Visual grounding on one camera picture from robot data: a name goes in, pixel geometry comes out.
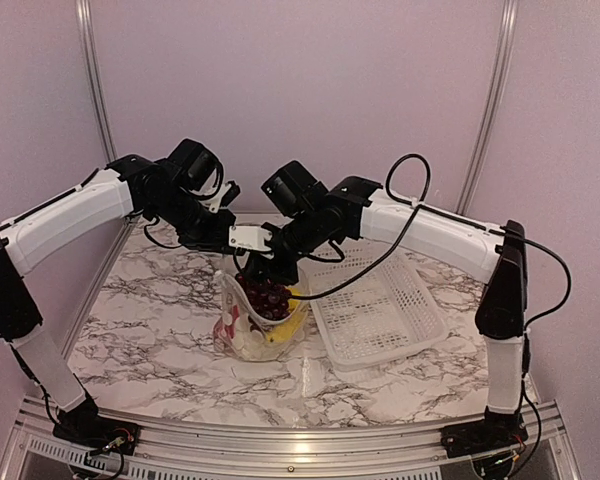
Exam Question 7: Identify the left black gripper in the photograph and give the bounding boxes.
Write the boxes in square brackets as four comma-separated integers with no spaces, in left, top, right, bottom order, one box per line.
[148,186,235,252]

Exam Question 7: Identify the purple grape bunch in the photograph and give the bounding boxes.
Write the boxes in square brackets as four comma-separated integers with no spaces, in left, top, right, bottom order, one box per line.
[235,274,291,331]

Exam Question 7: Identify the yellow corn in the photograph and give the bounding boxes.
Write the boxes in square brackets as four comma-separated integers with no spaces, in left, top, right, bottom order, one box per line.
[265,300,306,344]

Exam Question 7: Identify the white plastic basket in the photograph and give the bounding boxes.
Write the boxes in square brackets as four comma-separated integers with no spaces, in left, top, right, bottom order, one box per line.
[310,248,449,371]

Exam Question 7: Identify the clear dotted zip bag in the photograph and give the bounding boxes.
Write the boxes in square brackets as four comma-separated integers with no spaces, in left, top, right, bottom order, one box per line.
[212,256,310,362]

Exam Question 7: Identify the white cauliflower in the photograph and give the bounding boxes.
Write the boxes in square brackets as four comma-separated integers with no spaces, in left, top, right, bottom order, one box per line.
[232,318,279,362]

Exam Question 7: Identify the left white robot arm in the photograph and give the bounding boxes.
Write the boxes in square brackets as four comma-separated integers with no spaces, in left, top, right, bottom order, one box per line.
[0,139,240,445]

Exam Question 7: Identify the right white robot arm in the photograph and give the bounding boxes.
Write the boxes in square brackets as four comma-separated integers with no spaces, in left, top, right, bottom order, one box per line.
[229,161,566,448]

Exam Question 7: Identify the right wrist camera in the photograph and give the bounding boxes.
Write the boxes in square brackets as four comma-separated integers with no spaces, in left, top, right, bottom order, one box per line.
[228,225,274,258]

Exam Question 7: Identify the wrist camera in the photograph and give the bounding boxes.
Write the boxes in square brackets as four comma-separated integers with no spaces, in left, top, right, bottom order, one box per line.
[208,180,241,213]
[228,225,274,258]

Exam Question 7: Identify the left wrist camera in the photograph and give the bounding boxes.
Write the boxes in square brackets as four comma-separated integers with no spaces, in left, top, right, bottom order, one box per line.
[208,180,241,213]

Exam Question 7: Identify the left aluminium frame post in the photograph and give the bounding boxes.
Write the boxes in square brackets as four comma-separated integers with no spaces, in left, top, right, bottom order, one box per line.
[75,0,117,163]

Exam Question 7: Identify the aluminium frame post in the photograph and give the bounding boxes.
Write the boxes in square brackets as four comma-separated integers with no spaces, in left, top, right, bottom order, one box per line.
[455,0,519,216]
[75,0,117,163]

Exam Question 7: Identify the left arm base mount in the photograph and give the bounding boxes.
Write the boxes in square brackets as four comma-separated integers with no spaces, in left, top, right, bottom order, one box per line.
[52,391,140,455]

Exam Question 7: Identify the right aluminium frame post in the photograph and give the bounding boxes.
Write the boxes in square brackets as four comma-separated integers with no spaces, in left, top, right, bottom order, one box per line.
[455,0,519,216]

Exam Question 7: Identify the front aluminium rail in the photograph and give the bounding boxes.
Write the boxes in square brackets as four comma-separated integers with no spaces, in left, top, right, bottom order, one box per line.
[9,397,581,480]

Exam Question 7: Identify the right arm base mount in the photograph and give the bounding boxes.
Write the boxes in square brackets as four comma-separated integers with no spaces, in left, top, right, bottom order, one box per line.
[440,408,528,458]

